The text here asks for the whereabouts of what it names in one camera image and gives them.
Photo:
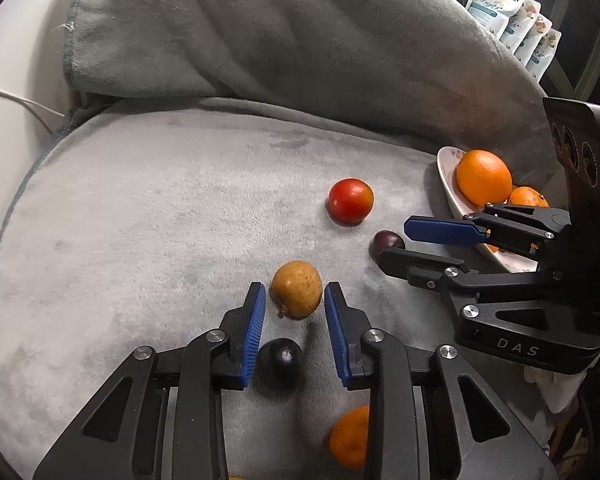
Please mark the grey plush seat blanket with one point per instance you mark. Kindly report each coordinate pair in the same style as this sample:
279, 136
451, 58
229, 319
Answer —
145, 220

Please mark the red tomato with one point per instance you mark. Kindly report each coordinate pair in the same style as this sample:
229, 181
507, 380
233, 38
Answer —
351, 200

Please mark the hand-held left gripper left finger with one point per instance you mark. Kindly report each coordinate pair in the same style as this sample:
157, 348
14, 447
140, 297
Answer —
252, 335

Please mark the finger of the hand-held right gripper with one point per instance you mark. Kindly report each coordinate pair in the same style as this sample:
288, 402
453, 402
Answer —
435, 230
415, 262

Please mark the black plum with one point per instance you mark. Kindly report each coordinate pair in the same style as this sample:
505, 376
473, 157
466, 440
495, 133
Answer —
279, 362

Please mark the person's right hand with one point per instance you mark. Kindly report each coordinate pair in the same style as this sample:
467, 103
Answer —
555, 387

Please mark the floral white refill pouch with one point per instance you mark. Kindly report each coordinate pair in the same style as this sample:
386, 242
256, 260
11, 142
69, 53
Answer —
522, 27
545, 57
492, 2
536, 42

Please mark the grey folded blanket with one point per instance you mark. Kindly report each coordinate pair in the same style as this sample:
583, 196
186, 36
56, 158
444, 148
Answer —
290, 35

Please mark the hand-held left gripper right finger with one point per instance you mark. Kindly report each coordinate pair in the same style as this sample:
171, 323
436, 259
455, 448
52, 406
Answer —
337, 335

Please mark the small mandarin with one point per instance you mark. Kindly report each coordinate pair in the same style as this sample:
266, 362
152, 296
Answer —
527, 197
350, 437

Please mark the dark red plum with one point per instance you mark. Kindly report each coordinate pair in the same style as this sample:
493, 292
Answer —
386, 241

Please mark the brown round fruit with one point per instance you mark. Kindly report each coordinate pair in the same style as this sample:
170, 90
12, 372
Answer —
296, 287

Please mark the floral white plate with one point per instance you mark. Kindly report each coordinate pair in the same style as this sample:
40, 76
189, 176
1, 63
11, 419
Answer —
452, 195

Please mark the large orange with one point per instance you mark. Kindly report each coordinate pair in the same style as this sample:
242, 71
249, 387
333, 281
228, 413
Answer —
484, 177

